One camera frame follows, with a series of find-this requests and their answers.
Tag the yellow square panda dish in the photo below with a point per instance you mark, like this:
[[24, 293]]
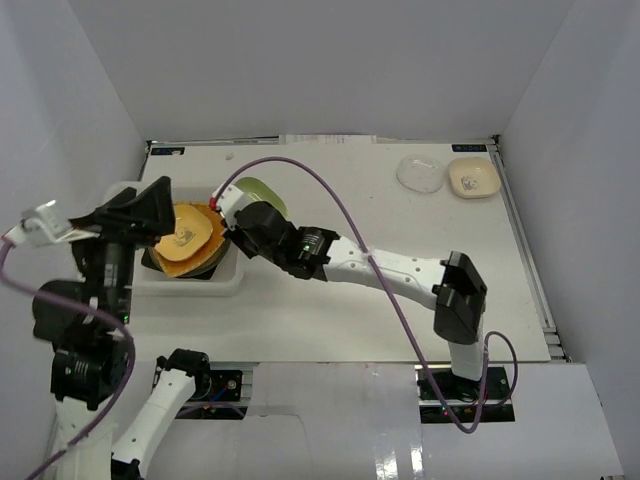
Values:
[[192, 231]]

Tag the woven bamboo triangular tray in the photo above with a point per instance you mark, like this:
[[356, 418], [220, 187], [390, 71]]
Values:
[[214, 244]]

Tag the black square amber plate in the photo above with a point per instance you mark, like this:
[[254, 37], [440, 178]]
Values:
[[204, 271]]

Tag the cream square panda dish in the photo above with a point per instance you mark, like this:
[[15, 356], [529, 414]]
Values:
[[473, 178]]

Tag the white plastic bin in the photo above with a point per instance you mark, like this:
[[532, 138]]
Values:
[[225, 281]]

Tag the papers at table back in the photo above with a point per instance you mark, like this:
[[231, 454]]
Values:
[[326, 139]]

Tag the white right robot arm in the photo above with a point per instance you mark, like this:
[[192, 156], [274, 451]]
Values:
[[452, 288]]

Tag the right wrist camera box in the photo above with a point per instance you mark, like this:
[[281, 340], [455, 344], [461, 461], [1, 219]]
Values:
[[227, 201]]

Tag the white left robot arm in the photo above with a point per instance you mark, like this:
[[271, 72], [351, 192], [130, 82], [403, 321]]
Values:
[[93, 359]]

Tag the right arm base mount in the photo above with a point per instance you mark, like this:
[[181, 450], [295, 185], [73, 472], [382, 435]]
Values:
[[463, 397]]

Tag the green square panda dish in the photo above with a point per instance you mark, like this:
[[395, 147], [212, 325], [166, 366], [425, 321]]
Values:
[[257, 190]]

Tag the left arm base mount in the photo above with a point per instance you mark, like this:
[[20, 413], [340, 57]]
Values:
[[218, 386]]

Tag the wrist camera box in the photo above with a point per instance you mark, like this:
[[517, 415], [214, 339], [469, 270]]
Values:
[[227, 201], [42, 225]]

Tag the clear glass small dish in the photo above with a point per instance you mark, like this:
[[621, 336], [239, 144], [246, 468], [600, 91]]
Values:
[[421, 173]]

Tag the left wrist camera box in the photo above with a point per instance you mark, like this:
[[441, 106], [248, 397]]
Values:
[[42, 225]]

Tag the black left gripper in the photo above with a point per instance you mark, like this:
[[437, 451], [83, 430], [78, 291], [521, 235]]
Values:
[[122, 226]]

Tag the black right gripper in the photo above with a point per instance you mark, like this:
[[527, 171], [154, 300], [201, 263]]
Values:
[[234, 235]]

